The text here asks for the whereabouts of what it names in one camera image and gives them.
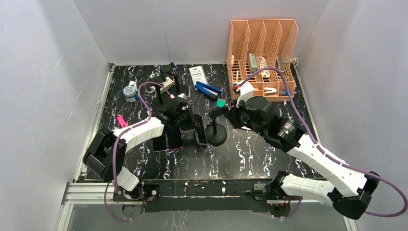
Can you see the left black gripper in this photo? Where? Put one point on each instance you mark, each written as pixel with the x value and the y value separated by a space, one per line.
pixel 192 122

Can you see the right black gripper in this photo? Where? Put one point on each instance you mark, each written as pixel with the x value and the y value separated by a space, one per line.
pixel 232 116

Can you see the clear-case phone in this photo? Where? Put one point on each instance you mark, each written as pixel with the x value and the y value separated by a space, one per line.
pixel 199 129

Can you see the black phone stand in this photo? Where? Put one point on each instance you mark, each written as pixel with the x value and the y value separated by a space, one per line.
pixel 216 134
pixel 177 88
pixel 161 97

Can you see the purple-edged phone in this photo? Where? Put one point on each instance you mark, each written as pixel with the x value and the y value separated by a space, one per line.
pixel 174 138

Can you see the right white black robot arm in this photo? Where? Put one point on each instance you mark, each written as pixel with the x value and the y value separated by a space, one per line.
pixel 347 191

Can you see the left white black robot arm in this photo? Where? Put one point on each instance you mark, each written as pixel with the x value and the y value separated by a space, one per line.
pixel 106 154

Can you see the teal white eraser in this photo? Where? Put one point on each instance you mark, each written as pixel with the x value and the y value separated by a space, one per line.
pixel 220 103

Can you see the blue black stapler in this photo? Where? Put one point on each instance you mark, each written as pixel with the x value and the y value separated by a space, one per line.
pixel 208 91

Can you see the white tape dispenser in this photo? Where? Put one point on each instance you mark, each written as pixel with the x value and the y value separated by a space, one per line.
pixel 270 91

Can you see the cream box with red label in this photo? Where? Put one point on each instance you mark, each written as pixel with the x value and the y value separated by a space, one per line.
pixel 167 84

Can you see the blue capped tube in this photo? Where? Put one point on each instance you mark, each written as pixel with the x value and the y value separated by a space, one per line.
pixel 284 93

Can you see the white ribbed item in organizer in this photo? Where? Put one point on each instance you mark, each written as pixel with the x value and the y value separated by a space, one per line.
pixel 265 74

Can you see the grey stapler in organizer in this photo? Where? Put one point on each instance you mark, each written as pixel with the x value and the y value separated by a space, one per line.
pixel 252 63

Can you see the grey item in organizer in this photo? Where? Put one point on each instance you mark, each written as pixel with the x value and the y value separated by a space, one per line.
pixel 280 64

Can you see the orange file organizer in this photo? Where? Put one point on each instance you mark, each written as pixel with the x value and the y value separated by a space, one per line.
pixel 266 38

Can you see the blue white jar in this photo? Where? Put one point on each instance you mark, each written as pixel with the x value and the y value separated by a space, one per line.
pixel 130 92

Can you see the pink clip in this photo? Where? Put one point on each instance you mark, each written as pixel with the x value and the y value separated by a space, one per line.
pixel 121 121

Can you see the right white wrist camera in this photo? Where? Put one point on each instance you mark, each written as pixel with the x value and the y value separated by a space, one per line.
pixel 245 91

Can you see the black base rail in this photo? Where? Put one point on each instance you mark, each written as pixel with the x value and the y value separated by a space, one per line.
pixel 212 195

